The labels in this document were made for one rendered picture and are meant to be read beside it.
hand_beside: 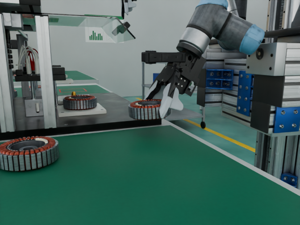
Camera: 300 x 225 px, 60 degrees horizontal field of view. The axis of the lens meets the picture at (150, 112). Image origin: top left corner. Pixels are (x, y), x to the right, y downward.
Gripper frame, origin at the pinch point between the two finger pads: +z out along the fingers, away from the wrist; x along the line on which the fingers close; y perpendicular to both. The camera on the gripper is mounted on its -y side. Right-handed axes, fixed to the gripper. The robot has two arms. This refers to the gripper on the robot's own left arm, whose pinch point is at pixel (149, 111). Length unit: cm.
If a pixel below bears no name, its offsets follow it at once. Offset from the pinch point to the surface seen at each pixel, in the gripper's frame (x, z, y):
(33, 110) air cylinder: 24.1, 16.5, -24.7
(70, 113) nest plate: 20.3, 12.0, -14.7
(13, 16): 13.1, -5.2, -39.5
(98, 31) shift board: 560, -110, 42
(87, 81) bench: 185, 2, 12
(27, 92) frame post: 69, 19, -29
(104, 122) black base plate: 8.0, 8.8, -7.2
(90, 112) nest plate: 20.3, 9.0, -9.2
